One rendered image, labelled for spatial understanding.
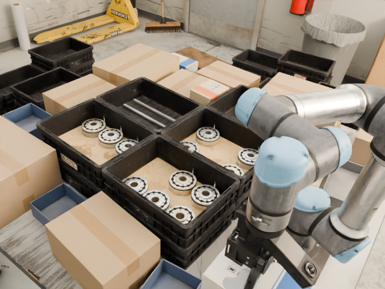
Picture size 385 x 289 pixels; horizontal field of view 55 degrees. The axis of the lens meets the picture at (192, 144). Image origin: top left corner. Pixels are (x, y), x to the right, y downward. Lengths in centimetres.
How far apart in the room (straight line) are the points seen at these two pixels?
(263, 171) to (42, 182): 110
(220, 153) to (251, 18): 315
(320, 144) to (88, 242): 80
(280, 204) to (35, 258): 100
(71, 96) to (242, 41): 311
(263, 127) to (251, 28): 394
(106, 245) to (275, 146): 75
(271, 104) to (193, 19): 436
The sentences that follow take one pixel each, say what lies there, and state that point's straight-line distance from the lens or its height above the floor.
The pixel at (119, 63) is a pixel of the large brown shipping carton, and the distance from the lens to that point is 210.
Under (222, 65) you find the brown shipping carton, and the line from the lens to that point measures 223.
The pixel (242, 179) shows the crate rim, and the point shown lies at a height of 93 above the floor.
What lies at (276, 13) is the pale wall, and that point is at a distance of 445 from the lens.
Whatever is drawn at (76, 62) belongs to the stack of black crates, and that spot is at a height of 51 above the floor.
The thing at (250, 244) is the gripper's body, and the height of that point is 125.
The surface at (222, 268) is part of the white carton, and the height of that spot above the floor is 114.
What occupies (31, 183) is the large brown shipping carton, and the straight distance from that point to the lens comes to 150.
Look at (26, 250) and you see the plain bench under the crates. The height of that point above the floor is 70.
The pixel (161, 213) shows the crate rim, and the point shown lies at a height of 93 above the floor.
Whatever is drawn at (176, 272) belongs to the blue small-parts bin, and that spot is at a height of 74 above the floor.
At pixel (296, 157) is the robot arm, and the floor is 147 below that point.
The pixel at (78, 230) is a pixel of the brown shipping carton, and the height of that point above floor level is 86.
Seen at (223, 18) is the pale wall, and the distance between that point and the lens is 476.
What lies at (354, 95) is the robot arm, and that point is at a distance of 96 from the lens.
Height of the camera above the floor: 180
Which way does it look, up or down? 37 degrees down
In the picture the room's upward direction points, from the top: 5 degrees clockwise
